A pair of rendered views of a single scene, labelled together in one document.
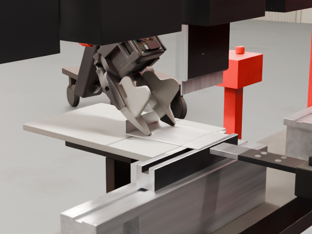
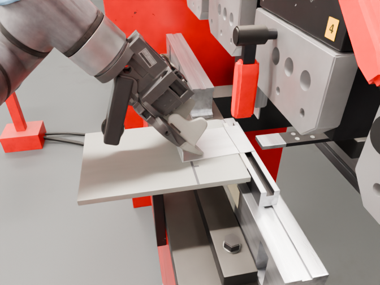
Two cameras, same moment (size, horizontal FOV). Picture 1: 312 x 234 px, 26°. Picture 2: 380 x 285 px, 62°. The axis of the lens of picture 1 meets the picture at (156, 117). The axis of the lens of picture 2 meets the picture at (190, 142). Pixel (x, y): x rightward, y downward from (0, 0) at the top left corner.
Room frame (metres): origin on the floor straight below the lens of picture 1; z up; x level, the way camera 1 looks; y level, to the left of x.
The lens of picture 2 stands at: (0.69, 0.35, 1.33)
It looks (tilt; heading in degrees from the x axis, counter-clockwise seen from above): 35 degrees down; 310
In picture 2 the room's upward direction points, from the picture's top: straight up
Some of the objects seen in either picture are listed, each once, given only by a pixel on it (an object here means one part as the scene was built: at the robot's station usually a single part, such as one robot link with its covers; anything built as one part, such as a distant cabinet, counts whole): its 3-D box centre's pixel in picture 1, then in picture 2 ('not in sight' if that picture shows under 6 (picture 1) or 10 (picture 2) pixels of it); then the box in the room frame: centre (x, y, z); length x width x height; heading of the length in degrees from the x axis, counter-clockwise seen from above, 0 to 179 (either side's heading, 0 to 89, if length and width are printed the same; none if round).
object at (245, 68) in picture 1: (232, 142); (8, 90); (2.82, -0.33, 0.41); 0.25 x 0.20 x 0.83; 51
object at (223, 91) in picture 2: not in sight; (298, 102); (1.03, -0.64, 0.81); 0.64 x 0.08 x 0.14; 51
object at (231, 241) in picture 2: not in sight; (232, 242); (0.85, 0.07, 0.91); 0.03 x 0.03 x 0.02
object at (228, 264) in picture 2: not in sight; (214, 207); (0.92, 0.01, 0.89); 0.30 x 0.05 x 0.03; 141
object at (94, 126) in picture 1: (123, 129); (160, 155); (1.01, 0.05, 1.00); 0.26 x 0.18 x 0.01; 51
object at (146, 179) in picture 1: (190, 158); (246, 158); (0.90, -0.05, 0.98); 0.20 x 0.03 x 0.03; 141
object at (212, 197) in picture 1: (178, 206); (248, 195); (0.88, -0.03, 0.92); 0.39 x 0.06 x 0.10; 141
